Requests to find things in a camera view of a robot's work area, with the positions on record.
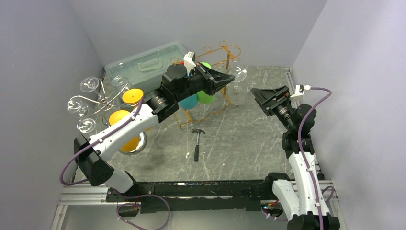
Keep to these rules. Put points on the chrome tree glass rack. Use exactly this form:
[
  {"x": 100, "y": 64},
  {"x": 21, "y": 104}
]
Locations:
[{"x": 106, "y": 103}]

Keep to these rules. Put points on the gold wire glass rack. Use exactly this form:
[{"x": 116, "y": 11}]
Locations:
[{"x": 219, "y": 58}]

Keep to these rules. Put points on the blue wine glass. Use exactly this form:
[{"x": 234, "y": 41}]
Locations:
[{"x": 189, "y": 102}]

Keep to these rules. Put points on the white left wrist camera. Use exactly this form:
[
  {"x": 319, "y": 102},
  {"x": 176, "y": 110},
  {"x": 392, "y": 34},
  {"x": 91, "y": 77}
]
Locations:
[{"x": 188, "y": 62}]

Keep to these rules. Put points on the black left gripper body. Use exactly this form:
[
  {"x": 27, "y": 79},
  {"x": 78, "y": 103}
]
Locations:
[{"x": 196, "y": 83}]

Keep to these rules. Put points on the clear glass on chrome rack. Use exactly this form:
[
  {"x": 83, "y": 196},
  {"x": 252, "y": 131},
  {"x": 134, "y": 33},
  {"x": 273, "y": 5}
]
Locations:
[{"x": 89, "y": 84}]

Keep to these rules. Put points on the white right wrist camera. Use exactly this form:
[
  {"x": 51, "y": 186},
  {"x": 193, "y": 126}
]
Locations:
[{"x": 299, "y": 92}]

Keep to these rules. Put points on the clear glass chrome rack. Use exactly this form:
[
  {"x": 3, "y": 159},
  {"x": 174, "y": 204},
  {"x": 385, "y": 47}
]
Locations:
[
  {"x": 86, "y": 125},
  {"x": 77, "y": 108}
]

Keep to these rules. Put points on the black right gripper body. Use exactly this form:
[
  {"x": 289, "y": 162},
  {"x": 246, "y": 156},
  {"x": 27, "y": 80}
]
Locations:
[{"x": 284, "y": 111}]

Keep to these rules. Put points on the orange wine glass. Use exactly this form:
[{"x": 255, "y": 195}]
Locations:
[
  {"x": 132, "y": 96},
  {"x": 132, "y": 144}
]

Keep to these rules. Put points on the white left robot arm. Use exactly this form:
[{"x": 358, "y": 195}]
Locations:
[{"x": 92, "y": 155}]

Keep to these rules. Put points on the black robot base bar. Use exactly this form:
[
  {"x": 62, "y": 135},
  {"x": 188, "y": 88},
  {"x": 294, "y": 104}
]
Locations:
[{"x": 249, "y": 195}]

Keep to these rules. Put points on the clear plastic storage box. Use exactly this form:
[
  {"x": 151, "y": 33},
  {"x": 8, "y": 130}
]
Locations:
[{"x": 144, "y": 70}]

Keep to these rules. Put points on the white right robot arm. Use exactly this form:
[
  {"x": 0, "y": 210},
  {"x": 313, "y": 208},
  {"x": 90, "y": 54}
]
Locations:
[{"x": 301, "y": 200}]

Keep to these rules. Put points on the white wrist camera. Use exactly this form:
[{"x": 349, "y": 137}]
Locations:
[
  {"x": 299, "y": 92},
  {"x": 188, "y": 62}
]

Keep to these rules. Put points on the clear wine glass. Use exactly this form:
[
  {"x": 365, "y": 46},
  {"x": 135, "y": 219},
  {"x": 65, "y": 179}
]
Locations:
[{"x": 237, "y": 89}]

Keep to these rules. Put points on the black handled hammer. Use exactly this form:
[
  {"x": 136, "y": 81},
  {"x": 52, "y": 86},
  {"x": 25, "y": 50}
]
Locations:
[{"x": 196, "y": 151}]

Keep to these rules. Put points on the green wine glass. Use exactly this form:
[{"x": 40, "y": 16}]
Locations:
[{"x": 205, "y": 98}]

